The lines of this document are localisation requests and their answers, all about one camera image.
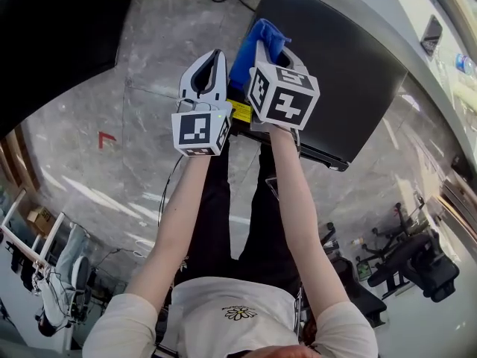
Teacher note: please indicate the white desk frame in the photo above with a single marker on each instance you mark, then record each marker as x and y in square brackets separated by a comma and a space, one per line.
[48, 237]

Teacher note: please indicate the small black fridge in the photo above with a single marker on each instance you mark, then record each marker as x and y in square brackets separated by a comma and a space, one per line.
[346, 88]

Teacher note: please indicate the person's right forearm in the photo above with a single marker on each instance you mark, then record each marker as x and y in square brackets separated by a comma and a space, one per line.
[302, 218]

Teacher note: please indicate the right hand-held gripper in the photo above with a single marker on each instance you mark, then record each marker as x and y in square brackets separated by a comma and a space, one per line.
[287, 103]

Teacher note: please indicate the curved wooden wall trim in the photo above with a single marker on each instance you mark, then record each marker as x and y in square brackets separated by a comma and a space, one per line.
[18, 162]

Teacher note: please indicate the small green packet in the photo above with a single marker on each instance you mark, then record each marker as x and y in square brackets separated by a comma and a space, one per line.
[363, 270]

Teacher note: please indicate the person's black striped trousers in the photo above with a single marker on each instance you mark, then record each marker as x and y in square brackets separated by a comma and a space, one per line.
[238, 218]

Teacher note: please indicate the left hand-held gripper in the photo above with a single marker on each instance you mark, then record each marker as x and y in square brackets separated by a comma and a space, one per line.
[194, 129]

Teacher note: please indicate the light denim garment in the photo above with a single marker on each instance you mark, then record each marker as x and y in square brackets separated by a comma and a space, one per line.
[69, 259]

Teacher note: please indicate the black smartphone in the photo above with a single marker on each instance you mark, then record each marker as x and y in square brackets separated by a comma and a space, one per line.
[431, 34]

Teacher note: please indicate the brown cardboard box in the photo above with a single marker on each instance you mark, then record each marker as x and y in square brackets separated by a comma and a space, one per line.
[39, 220]

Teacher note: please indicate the blue cleaning cloth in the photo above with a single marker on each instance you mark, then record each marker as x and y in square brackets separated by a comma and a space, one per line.
[244, 58]

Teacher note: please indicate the clear water bottle blue label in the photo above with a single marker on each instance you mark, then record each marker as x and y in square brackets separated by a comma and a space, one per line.
[464, 65]

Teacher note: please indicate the small tan bottle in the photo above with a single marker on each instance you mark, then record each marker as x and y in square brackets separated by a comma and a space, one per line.
[357, 241]

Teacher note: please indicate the grey window ledge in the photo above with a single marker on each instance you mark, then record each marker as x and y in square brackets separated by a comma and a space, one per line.
[410, 24]

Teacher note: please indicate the person's white flower t-shirt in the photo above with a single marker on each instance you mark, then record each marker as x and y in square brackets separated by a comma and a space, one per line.
[223, 334]

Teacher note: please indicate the tall black cabinet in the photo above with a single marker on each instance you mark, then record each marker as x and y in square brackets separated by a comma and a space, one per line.
[56, 50]

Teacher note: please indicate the person's left forearm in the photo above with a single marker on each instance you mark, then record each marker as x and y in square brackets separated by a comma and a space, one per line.
[175, 229]

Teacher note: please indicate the brown boards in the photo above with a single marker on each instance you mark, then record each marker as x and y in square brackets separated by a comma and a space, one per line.
[462, 203]

